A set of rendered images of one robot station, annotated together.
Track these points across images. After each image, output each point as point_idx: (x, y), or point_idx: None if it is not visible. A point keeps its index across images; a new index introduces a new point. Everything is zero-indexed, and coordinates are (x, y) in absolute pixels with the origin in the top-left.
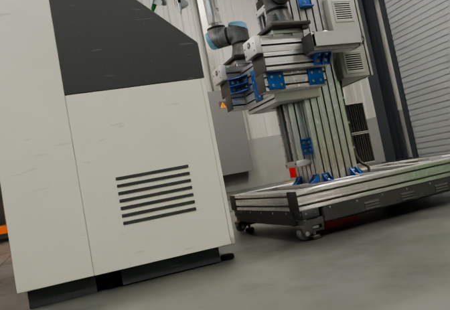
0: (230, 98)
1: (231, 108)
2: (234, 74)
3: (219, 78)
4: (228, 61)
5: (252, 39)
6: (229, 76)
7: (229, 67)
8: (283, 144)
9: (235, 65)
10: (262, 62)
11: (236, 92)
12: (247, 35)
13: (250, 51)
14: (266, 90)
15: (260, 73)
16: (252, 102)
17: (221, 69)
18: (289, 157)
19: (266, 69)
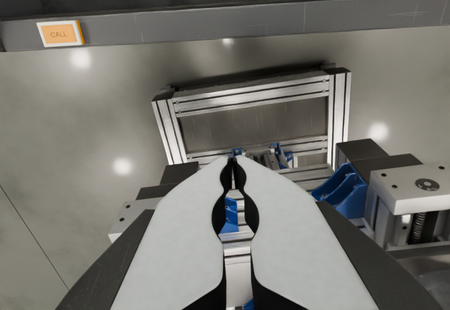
0: (348, 155)
1: (347, 142)
2: (371, 212)
3: (390, 173)
4: (430, 249)
5: (116, 226)
6: (371, 195)
7: (385, 218)
8: (270, 163)
9: (393, 241)
10: (143, 199)
11: (335, 171)
12: None
13: (146, 207)
14: (165, 166)
15: (169, 185)
16: (307, 177)
17: (386, 193)
18: (265, 157)
19: (140, 189)
